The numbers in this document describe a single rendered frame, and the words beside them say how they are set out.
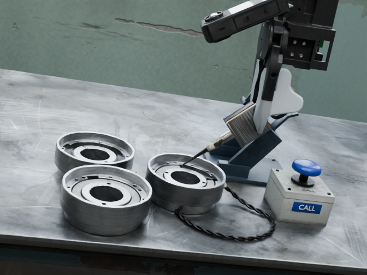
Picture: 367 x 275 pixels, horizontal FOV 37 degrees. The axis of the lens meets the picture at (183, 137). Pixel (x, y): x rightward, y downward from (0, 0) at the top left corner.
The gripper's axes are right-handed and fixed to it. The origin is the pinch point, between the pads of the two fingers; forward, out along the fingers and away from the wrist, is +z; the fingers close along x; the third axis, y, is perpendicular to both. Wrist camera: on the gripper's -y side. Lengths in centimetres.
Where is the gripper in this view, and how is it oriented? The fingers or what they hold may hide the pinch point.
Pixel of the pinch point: (254, 119)
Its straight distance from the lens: 75.5
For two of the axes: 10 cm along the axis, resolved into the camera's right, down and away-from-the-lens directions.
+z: -1.5, 9.4, 3.1
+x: -0.4, -3.2, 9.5
